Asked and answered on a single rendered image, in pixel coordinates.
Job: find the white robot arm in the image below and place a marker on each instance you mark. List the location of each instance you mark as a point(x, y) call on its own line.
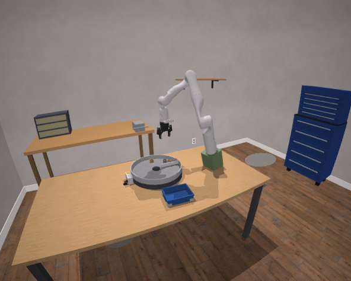
point(197, 99)

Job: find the blue crate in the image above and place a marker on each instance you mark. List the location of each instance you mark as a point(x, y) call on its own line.
point(174, 195)

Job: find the grey round turning table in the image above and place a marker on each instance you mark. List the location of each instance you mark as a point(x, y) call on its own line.
point(154, 175)

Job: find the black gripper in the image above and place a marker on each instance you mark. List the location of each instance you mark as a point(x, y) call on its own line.
point(164, 127)

